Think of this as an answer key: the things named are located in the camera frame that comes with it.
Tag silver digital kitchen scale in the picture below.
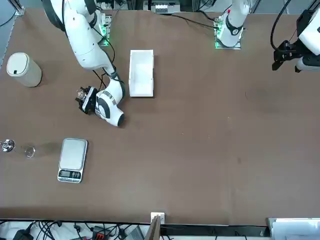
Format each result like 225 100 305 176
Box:
56 137 89 184

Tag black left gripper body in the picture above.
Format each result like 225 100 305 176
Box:
281 40 302 56

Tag black cable on table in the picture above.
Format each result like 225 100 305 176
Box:
159 12 220 29

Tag white power strip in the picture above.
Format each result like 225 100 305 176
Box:
151 1 176 15

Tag silver metal box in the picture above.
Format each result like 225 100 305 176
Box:
265 216 320 240

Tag white plastic bin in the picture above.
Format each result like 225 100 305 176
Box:
128 49 155 98

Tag dark ribbed power supply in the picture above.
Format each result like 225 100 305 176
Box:
125 225 145 240

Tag brown wooden board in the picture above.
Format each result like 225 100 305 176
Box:
145 214 162 240

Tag orange and black plug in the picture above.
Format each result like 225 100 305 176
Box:
90 226 108 240

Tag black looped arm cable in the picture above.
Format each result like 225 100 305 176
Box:
270 0 294 50

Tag black power adapter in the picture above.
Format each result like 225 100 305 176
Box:
12 227 33 240

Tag tall clear glass vessel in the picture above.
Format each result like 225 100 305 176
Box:
0 138 36 160

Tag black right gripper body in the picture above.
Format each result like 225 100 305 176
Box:
82 86 98 116

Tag cream lidded trash can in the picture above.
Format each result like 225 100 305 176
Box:
6 52 43 88

